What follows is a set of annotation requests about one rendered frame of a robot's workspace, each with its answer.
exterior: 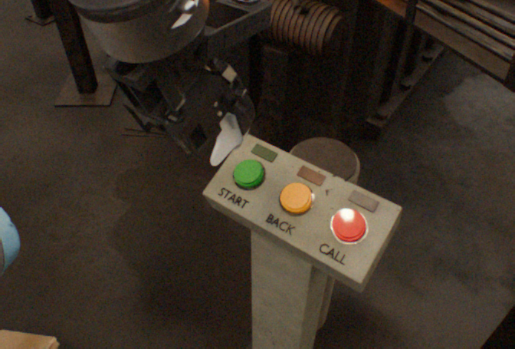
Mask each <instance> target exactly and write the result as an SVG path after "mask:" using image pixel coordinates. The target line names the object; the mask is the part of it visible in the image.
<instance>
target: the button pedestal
mask: <svg viewBox="0 0 515 349"><path fill-rule="evenodd" d="M256 143H259V145H261V146H263V147H266V148H268V149H270V150H273V151H274V152H276V153H277V155H276V158H275V159H274V161H273V163H271V162H269V161H267V160H264V159H262V158H260V157H259V156H258V155H256V154H254V153H251V150H252V149H253V148H254V147H255V146H256ZM244 160H256V161H258V162H259V163H260V164H261V166H262V168H263V171H264V175H263V178H262V180H261V182H260V183H259V184H258V185H256V186H255V187H251V188H244V187H242V186H239V185H238V184H237V183H236V180H235V177H234V171H235V167H236V166H237V165H238V164H239V163H240V162H242V161H244ZM302 165H303V166H307V167H309V168H311V169H312V170H313V171H315V172H317V173H320V174H322V175H324V176H325V177H326V178H325V180H324V181H323V184H322V185H321V186H317V185H315V184H313V183H311V182H310V181H309V180H307V179H304V178H302V177H300V176H298V175H297V174H298V172H299V170H300V168H301V167H302ZM293 183H300V184H303V185H305V186H307V187H308V188H309V189H310V191H311V196H312V202H311V204H310V206H309V209H308V210H306V211H305V212H301V213H291V212H288V211H287V210H286V209H284V207H283V205H282V202H281V200H280V197H281V193H282V191H283V189H284V188H285V187H286V186H288V185H290V184H293ZM353 190H356V191H358V192H360V193H362V194H364V196H367V197H370V198H372V199H374V200H376V201H378V202H379V204H378V205H377V208H376V210H375V212H374V213H373V212H370V211H369V210H366V209H364V208H362V207H361V206H359V205H357V204H355V203H353V202H350V201H349V200H348V198H349V196H350V194H351V192H352V191H353ZM202 194H204V197H205V198H206V199H207V200H208V202H209V203H210V205H211V206H212V208H213V209H216V210H218V211H219V212H221V213H223V214H225V215H226V216H229V217H231V218H232V219H234V220H235V221H236V222H238V223H240V224H242V225H243V226H246V227H247V228H249V229H250V230H251V316H252V341H251V342H250V344H249V345H248V347H247V348H246V349H313V342H314V338H315V334H316V330H317V326H318V322H319V317H320V310H321V305H322V301H323V294H324V290H325V286H326V278H327V275H330V276H332V277H334V278H335V279H337V280H339V281H341V283H343V284H345V285H347V286H349V287H351V288H352V289H354V290H357V291H358V292H361V291H363V289H364V288H365V286H366V283H368V281H369V279H370V277H371V275H372V273H373V272H374V270H375V267H376V265H377V263H378V261H379V260H380V259H381V257H382V254H383V252H384V251H385V249H386V247H387V245H388V243H389V240H390V239H391V237H392V236H393V235H394V233H395V230H396V228H397V227H398V225H399V223H400V217H401V213H402V208H401V206H399V205H397V204H395V203H393V202H390V201H388V200H386V199H383V198H382V197H379V196H377V195H375V193H371V192H370V191H367V190H365V189H363V188H361V187H359V186H355V185H353V184H352V183H349V181H347V180H345V179H342V178H340V177H338V176H335V175H333V174H332V173H328V172H327V171H325V170H323V169H321V168H319V167H318V166H314V165H313V164H311V163H308V162H306V161H303V160H301V159H299V158H297V157H296V156H294V155H293V154H289V153H287V152H285V151H283V150H281V149H278V148H276V147H273V146H271V145H270V144H269V143H266V142H264V141H263V140H259V139H258V138H256V137H253V136H251V135H249V134H248V135H247V136H246V139H245V140H244V142H243V144H242V145H241V146H240V147H239V148H237V149H233V151H232V152H231V154H230V155H229V156H228V158H227V159H226V161H224V163H223V164H222V166H221V167H220V169H219V171H218V172H217V173H216V175H214V177H213V178H212V180H211V181H210V183H209V184H208V186H207V187H206V189H205V190H204V192H202ZM344 209H352V210H356V211H357V212H359V213H361V214H362V216H363V217H364V220H365V223H366V229H365V232H364V234H363V236H362V237H361V238H360V239H358V240H356V241H353V242H345V241H342V240H340V239H338V238H337V237H336V236H335V234H334V231H333V218H334V216H335V215H336V214H337V213H338V212H339V211H341V210H344Z"/></svg>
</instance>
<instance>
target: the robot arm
mask: <svg viewBox="0 0 515 349"><path fill-rule="evenodd" d="M69 1H70V2H71V4H72V5H73V6H74V8H75V10H76V12H77V13H78V14H79V15H80V17H82V20H83V21H84V23H85V24H86V26H87V27H88V28H89V29H90V31H91V32H92V34H93V35H94V37H95V38H96V39H97V40H98V42H99V43H100V46H101V47H102V48H103V49H104V50H105V51H106V52H107V53H108V54H109V55H111V58H110V59H109V60H108V61H107V62H106V64H105V65H104V66H103V67H104V68H105V70H106V71H107V73H108V74H109V75H110V76H111V78H112V79H113V82H114V83H116V85H117V86H118V87H119V89H120V90H121V91H122V92H123V95H124V96H125V97H126V98H125V100H124V101H123V102H122V104H123V106H124V107H125V108H126V110H128V111H129V112H130V114H131V115H132V117H133V118H134V120H135V121H136V122H137V123H138V125H139V126H141V128H142V129H143V130H144V133H145V134H148V133H149V131H150V130H151V129H152V127H154V128H156V129H158V130H161V132H162V131H163V130H164V129H165V131H166V133H167V134H168V136H170V137H171V138H172V139H174V141H175V143H176V145H177V146H178V148H179V149H180V150H184V151H185V152H187V153H191V154H195V157H196V159H197V160H199V161H200V159H201V158H202V156H204V155H205V153H206V151H207V150H208V148H209V147H210V146H211V145H212V143H213V142H214V141H215V140H216V139H217V142H216V145H215V147H214V149H213V151H212V154H211V159H210V162H211V165H213V166H217V165H218V164H219V163H220V162H221V161H222V160H223V159H224V158H225V156H226V155H227V154H228V153H230V152H231V151H232V150H233V149H237V148H239V147H240V146H241V145H242V144H243V142H244V140H245V139H246V136H247V135H248V132H249V129H250V126H251V124H252V121H253V118H254V116H255V108H254V105H253V104H252V102H251V99H250V98H249V96H248V90H247V89H245V88H243V84H242V82H241V80H240V78H239V77H238V75H237V74H236V73H235V70H234V69H233V67H232V66H231V65H230V64H227V63H226V62H224V61H221V60H219V55H220V53H222V52H224V51H227V50H228V49H230V48H233V47H234V46H236V45H237V44H240V42H243V41H244V40H246V39H248V38H250V37H251V36H253V35H256V34H258V33H259V32H261V31H262V30H264V29H265V28H268V27H270V25H271V9H272V2H269V1H266V0H217V1H215V2H212V3H209V0H69ZM134 111H136V112H137V113H139V114H142V115H145V116H147V117H148V118H147V120H146V122H145V123H143V122H142V121H141V119H140V118H138V116H137V115H136V113H135V112H134ZM19 250H20V238H19V235H18V230H16V228H15V226H14V224H12V223H11V222H10V217H9V216H8V214H7V213H6V212H4V211H3V209H2V208H1V207H0V276H1V275H2V274H3V272H4V271H5V270H6V269H7V268H8V266H9V265H10V264H11V263H12V262H13V261H14V259H15V258H16V257H17V255H18V253H19Z"/></svg>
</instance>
